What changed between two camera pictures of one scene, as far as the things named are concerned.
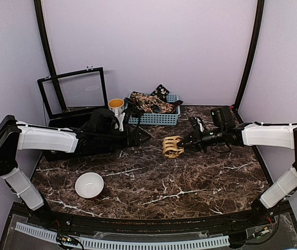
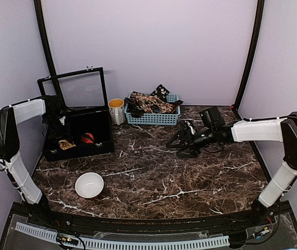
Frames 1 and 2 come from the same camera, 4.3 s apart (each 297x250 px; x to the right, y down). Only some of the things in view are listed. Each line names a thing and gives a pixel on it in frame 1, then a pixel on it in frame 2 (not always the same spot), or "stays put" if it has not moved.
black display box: (83, 92) stays put
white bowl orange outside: (89, 185) stays put
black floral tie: (160, 92) stays put
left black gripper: (129, 142) to (65, 135)
